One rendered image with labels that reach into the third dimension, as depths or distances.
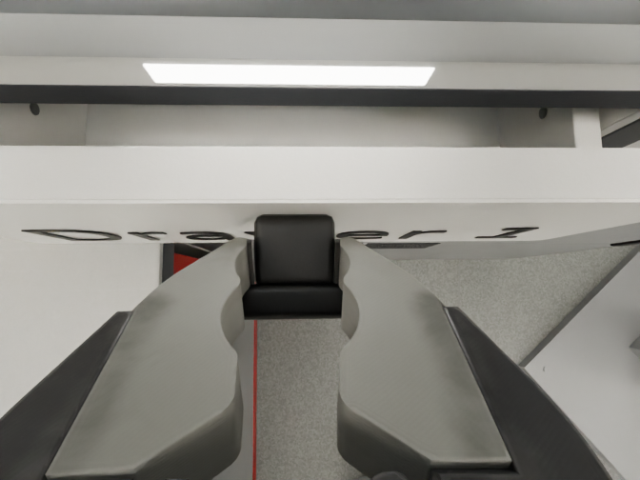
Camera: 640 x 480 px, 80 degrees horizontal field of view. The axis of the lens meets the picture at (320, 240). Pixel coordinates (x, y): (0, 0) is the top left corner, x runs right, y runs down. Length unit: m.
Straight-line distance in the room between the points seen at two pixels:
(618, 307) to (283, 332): 0.90
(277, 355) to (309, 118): 0.88
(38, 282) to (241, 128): 0.19
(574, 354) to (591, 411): 0.15
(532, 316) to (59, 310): 1.10
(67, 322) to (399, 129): 0.26
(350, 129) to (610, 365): 1.15
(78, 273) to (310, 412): 0.85
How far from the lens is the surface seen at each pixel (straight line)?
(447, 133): 0.24
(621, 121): 0.20
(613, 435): 1.34
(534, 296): 1.22
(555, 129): 0.20
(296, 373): 1.07
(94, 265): 0.32
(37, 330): 0.34
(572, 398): 1.26
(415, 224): 0.17
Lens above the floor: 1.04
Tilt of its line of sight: 83 degrees down
